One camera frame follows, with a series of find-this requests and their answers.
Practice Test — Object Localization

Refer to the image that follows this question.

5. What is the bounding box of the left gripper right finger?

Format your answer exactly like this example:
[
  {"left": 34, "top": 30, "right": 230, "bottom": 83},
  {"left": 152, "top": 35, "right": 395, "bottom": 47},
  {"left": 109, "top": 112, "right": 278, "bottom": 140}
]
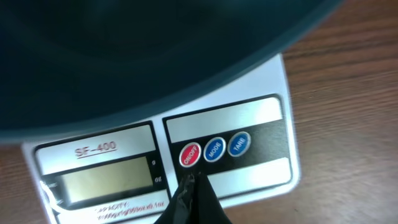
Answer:
[{"left": 191, "top": 173, "right": 231, "bottom": 224}]

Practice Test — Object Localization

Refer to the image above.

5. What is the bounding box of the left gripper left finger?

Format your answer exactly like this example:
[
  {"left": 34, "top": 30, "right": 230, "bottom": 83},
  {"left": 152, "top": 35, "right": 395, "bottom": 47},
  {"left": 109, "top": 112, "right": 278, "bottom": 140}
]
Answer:
[{"left": 155, "top": 174, "right": 195, "bottom": 224}]

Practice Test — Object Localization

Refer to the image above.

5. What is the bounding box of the blue-grey plastic bowl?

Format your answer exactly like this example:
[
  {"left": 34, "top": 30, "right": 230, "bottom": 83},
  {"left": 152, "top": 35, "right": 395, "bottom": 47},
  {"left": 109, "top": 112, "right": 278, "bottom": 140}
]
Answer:
[{"left": 1, "top": 0, "right": 340, "bottom": 142}]

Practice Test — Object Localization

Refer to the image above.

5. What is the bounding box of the white digital kitchen scale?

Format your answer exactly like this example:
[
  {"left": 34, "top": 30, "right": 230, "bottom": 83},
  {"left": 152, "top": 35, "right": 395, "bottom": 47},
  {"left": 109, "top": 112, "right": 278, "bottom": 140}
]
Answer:
[{"left": 22, "top": 55, "right": 300, "bottom": 223}]

